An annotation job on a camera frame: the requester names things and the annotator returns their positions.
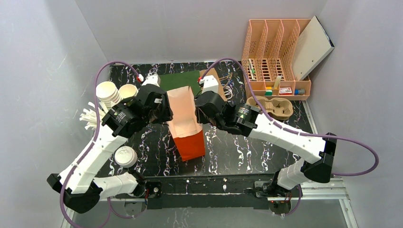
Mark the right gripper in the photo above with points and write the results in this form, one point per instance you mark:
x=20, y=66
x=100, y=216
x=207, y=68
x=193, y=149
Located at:
x=201, y=112

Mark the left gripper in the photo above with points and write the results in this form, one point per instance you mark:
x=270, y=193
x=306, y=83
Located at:
x=164, y=111

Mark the orange paper bag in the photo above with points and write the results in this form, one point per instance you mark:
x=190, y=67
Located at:
x=187, y=133

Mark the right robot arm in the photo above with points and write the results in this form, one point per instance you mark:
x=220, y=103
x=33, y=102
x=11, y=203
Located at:
x=316, y=153

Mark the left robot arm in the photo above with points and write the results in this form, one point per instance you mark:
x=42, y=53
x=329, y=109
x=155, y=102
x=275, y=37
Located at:
x=78, y=186

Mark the green paper bag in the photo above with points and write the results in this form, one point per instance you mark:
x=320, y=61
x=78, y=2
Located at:
x=177, y=80

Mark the brown kraft paper bag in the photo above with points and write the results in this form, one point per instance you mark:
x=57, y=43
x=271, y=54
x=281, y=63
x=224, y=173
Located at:
x=213, y=72

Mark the tall stack paper cups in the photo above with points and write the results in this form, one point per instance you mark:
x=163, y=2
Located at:
x=108, y=93

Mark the white cup lids stack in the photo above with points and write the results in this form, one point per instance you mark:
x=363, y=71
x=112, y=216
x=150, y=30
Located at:
x=125, y=156

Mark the green cup of straws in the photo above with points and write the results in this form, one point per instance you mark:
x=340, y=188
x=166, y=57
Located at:
x=89, y=115

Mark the stack of pulp cup carriers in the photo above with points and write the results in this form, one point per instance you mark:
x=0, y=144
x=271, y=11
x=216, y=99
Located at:
x=277, y=108

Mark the red small box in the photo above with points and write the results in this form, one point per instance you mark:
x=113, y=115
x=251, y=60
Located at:
x=285, y=91

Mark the pink desk file organizer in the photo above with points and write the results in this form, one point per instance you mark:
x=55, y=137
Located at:
x=267, y=56

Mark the white board panel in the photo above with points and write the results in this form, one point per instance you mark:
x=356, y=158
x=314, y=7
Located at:
x=313, y=45

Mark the metal base rail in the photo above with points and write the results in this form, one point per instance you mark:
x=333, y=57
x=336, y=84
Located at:
x=224, y=201

